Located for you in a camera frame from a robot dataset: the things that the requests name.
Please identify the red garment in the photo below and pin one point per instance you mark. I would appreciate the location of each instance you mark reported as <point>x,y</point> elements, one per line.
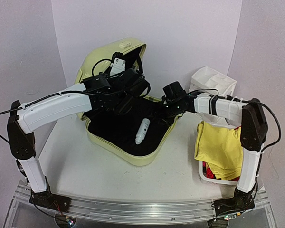
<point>211,173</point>

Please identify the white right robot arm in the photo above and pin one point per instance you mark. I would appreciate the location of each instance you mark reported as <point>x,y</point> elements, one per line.
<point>229,152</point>

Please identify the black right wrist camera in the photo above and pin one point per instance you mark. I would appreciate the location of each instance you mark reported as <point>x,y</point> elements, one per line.
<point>174,91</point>

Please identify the pale green hard-shell suitcase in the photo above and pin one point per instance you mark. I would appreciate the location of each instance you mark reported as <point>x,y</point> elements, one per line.
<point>116,133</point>

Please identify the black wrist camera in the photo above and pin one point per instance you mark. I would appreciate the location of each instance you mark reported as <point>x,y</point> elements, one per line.
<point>134,83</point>
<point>174,91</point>

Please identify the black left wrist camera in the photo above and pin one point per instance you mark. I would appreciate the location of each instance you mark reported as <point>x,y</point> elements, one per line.
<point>134,83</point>

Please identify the white small bottle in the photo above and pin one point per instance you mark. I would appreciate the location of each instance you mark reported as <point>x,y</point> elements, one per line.
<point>142,131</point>

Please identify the white plastic drawer organizer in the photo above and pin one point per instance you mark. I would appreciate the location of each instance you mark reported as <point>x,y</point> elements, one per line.
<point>208,78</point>

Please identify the yellow garment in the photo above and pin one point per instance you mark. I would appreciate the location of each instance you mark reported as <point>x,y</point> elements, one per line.
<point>218,147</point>

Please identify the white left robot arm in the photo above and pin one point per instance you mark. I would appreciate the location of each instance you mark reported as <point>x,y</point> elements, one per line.
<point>27,126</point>

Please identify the white perforated plastic basket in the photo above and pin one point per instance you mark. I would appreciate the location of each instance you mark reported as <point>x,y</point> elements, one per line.
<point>202,174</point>

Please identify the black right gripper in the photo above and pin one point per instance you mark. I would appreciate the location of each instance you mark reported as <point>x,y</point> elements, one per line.
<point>167,114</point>

